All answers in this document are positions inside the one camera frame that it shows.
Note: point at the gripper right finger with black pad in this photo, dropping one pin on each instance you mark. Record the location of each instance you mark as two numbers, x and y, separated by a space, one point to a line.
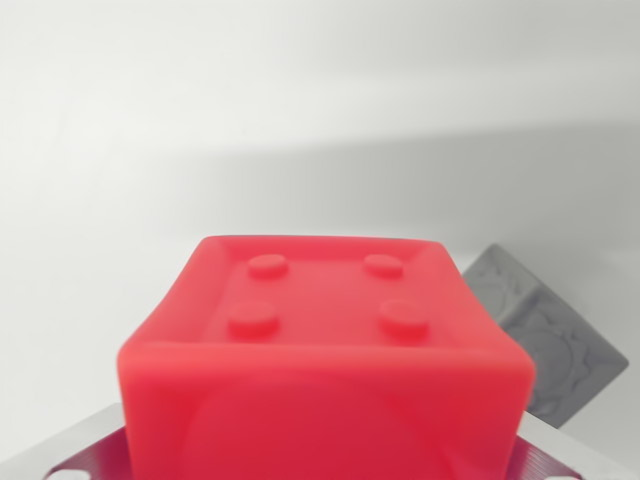
545 457

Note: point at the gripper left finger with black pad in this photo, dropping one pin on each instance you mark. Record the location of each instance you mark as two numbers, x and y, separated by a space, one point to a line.
85 450

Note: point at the red cube with studs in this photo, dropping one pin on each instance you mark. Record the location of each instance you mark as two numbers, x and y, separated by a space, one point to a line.
325 370

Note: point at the grey cube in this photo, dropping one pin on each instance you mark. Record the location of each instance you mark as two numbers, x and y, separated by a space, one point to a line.
555 340

